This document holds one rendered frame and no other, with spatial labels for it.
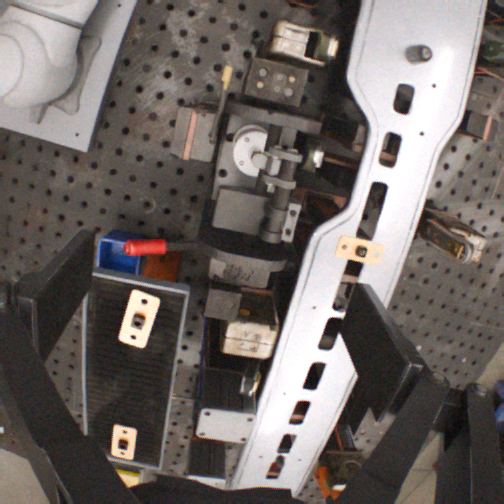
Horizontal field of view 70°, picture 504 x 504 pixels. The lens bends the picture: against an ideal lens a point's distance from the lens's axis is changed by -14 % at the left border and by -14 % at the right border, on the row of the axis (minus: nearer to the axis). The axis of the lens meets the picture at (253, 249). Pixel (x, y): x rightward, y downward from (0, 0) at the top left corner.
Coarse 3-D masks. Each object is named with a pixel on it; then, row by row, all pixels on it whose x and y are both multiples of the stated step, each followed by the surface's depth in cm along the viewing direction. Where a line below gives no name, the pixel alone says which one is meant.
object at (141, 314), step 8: (136, 296) 52; (144, 296) 52; (152, 296) 52; (128, 304) 52; (136, 304) 52; (144, 304) 52; (152, 304) 52; (128, 312) 53; (136, 312) 53; (144, 312) 53; (152, 312) 53; (128, 320) 53; (136, 320) 52; (144, 320) 52; (152, 320) 53; (128, 328) 53; (136, 328) 52; (144, 328) 54; (120, 336) 54; (128, 336) 54; (136, 336) 54; (144, 336) 54; (136, 344) 54; (144, 344) 54
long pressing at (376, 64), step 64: (384, 0) 54; (448, 0) 53; (384, 64) 58; (448, 64) 58; (384, 128) 61; (448, 128) 62; (320, 256) 69; (384, 256) 69; (320, 320) 73; (320, 384) 79; (256, 448) 85; (320, 448) 87
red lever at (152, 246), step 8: (128, 240) 50; (136, 240) 51; (144, 240) 51; (152, 240) 52; (160, 240) 53; (128, 248) 50; (136, 248) 50; (144, 248) 51; (152, 248) 52; (160, 248) 52; (168, 248) 54; (176, 248) 55; (184, 248) 55; (192, 248) 56
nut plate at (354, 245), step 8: (344, 240) 68; (352, 240) 68; (360, 240) 68; (352, 248) 68; (360, 248) 67; (368, 248) 68; (376, 248) 68; (384, 248) 69; (344, 256) 69; (352, 256) 69; (360, 256) 68; (368, 256) 69; (376, 256) 69; (376, 264) 70
